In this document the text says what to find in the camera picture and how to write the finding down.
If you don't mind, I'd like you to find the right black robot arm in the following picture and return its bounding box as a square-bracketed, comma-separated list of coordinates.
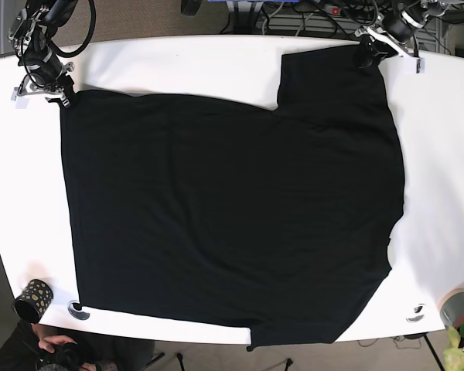
[8, 0, 97, 108]

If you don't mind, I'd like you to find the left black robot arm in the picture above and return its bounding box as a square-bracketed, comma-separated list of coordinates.
[354, 1, 464, 74]

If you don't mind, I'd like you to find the left table cable grommet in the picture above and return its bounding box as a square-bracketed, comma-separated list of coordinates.
[67, 301, 90, 321]

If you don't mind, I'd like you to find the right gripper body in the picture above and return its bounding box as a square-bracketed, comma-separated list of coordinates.
[12, 52, 75, 103]

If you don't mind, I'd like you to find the grey tape roll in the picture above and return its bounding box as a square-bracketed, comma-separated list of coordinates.
[438, 289, 464, 329]

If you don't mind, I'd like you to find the black gold-dotted cup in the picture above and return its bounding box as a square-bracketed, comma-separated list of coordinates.
[12, 279, 54, 324]

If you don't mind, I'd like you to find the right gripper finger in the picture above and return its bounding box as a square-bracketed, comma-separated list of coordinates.
[60, 91, 77, 109]

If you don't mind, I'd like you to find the table cable grommet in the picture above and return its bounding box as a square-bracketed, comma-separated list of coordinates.
[405, 303, 427, 324]
[67, 301, 90, 321]

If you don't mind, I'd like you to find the black T-shirt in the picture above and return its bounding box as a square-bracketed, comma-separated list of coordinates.
[60, 45, 404, 348]

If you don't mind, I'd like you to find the right table cable grommet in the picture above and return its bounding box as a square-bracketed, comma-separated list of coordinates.
[405, 303, 427, 324]

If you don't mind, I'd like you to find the black camera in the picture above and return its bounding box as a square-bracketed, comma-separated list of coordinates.
[36, 343, 91, 370]

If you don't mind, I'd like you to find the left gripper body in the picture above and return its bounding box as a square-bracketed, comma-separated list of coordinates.
[355, 14, 425, 74]

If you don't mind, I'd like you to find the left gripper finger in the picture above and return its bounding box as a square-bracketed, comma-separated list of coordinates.
[356, 40, 380, 69]

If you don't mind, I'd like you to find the person's hand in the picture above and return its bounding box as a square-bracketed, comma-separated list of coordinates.
[32, 324, 75, 353]

